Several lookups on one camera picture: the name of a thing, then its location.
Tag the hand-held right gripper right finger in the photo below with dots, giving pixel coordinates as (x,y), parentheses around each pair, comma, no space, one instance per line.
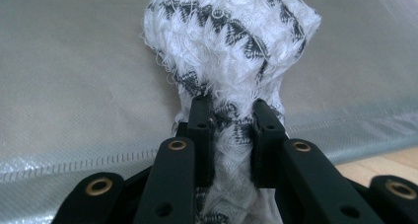
(302,178)

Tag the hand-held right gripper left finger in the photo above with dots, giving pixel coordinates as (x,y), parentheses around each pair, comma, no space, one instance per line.
(174,178)

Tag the silver two-tier shelf rack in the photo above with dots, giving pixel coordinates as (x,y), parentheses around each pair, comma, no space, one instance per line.
(72,79)

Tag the white grey-striped cloth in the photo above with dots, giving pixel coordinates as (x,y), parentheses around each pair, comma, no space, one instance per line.
(226,36)

